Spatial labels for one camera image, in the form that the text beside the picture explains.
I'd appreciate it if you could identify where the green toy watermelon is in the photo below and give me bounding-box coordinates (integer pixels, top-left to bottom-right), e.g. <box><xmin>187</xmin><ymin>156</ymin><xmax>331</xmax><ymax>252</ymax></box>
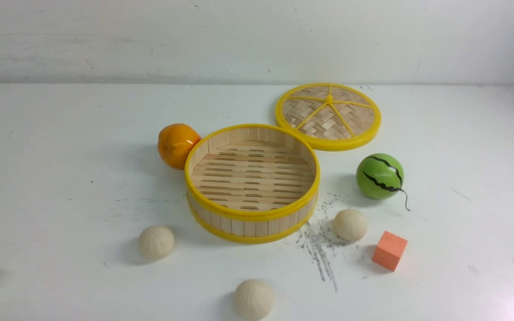
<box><xmin>356</xmin><ymin>153</ymin><xmax>410</xmax><ymax>211</ymax></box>

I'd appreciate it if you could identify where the yellow rimmed bamboo steamer tray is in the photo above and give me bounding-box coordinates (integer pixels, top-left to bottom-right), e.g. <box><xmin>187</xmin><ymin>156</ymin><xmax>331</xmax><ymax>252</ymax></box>
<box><xmin>184</xmin><ymin>124</ymin><xmax>321</xmax><ymax>244</ymax></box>

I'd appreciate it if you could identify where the orange foam cube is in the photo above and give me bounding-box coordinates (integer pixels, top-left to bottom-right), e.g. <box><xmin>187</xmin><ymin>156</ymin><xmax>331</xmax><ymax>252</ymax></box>
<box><xmin>372</xmin><ymin>231</ymin><xmax>408</xmax><ymax>272</ymax></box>

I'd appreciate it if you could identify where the orange toy fruit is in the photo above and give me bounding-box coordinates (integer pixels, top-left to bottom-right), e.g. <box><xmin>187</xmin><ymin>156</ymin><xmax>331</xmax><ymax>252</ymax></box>
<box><xmin>158</xmin><ymin>123</ymin><xmax>201</xmax><ymax>170</ymax></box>

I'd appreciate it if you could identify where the white bun front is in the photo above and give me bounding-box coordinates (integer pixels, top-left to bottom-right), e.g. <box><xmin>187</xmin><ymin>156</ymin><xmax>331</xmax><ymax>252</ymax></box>
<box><xmin>234</xmin><ymin>279</ymin><xmax>274</xmax><ymax>321</ymax></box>

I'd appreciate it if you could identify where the yellow woven bamboo steamer lid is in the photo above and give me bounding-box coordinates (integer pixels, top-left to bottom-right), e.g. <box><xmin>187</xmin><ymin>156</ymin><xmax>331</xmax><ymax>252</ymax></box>
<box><xmin>274</xmin><ymin>82</ymin><xmax>381</xmax><ymax>152</ymax></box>

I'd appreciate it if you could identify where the white bun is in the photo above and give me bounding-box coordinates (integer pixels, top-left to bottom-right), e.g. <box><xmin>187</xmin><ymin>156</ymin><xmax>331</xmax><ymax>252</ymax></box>
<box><xmin>137</xmin><ymin>225</ymin><xmax>175</xmax><ymax>260</ymax></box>
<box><xmin>333</xmin><ymin>209</ymin><xmax>369</xmax><ymax>243</ymax></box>
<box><xmin>234</xmin><ymin>279</ymin><xmax>274</xmax><ymax>321</ymax></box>

